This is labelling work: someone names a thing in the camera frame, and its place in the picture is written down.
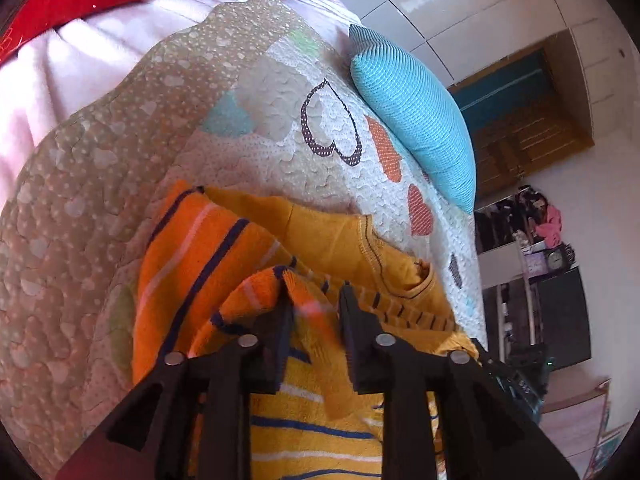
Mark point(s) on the wooden door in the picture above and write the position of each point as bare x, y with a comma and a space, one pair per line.
520, 115

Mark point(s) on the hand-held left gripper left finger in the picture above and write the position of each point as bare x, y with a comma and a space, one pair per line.
283, 305

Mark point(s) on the pale pink fleece blanket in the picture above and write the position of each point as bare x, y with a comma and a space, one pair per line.
75, 55

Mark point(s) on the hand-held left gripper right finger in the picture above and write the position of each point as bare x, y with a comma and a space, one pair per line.
350, 320

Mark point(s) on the white shelf unit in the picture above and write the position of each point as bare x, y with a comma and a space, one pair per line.
505, 280

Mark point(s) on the orange striped knit garment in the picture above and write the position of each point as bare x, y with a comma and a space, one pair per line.
200, 260

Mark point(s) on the black television screen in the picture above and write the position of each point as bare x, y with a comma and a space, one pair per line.
565, 320

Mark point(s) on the yellow striped knit sweater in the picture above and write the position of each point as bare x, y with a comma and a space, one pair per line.
320, 425

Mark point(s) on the quilted heart-print bedspread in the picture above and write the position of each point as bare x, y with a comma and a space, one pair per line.
150, 160

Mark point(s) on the round desk clock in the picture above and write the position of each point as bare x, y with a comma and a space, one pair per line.
555, 260

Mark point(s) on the turquoise ribbed pillow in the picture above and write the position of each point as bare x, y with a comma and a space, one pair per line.
420, 115

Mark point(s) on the dark hanging clothes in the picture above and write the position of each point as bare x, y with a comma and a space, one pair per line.
500, 225

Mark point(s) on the pink hanging garment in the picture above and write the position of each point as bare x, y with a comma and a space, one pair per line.
550, 225

